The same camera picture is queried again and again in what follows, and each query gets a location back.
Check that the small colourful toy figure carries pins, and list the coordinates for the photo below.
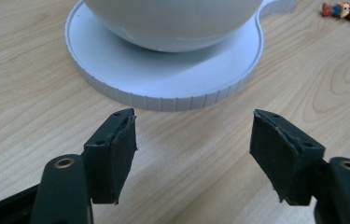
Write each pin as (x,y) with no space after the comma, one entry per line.
(348,11)

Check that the white round bowl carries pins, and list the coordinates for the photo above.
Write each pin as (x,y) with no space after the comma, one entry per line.
(172,21)

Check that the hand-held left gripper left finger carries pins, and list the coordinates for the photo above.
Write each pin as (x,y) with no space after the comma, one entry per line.
(110,161)

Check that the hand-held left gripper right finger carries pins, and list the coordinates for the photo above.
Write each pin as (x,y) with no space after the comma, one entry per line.
(280,155)

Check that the white ribbed round tray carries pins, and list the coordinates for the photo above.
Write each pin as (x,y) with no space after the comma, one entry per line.
(169,77)

